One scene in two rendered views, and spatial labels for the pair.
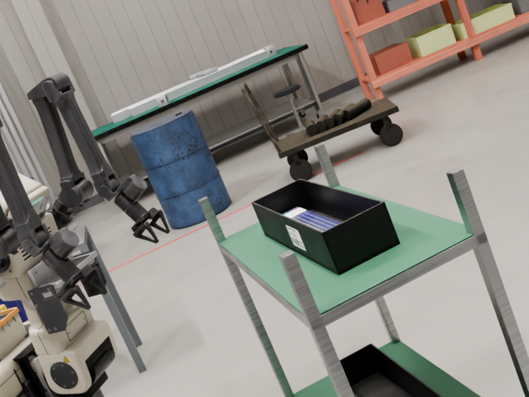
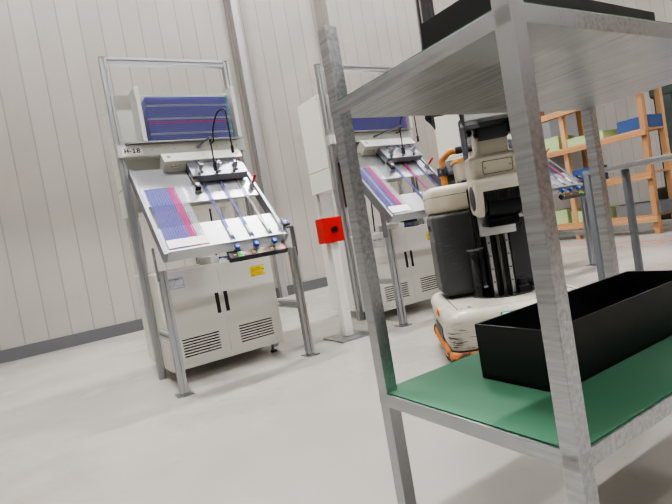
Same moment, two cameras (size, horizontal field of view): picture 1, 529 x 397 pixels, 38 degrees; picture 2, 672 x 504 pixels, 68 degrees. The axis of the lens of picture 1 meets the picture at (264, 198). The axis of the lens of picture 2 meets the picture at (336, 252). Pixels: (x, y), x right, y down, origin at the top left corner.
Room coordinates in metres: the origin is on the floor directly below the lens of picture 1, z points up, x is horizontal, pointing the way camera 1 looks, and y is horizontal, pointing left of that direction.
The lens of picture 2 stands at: (1.14, -0.95, 0.70)
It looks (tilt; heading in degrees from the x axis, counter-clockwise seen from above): 3 degrees down; 70
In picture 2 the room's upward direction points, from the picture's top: 10 degrees counter-clockwise
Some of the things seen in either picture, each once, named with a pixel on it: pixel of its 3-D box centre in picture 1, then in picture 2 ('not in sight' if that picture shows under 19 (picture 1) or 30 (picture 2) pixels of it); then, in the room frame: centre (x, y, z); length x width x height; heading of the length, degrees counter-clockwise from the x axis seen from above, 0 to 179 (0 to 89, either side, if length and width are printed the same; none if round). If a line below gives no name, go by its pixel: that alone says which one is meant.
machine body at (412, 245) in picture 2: not in sight; (384, 270); (2.81, 2.68, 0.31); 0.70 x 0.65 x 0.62; 12
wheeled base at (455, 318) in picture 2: not in sight; (506, 317); (2.60, 0.98, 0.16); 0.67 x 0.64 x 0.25; 66
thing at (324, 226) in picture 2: not in sight; (338, 277); (2.20, 2.08, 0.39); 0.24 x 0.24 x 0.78; 12
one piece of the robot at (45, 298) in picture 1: (64, 284); (493, 127); (2.48, 0.72, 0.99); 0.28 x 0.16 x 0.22; 156
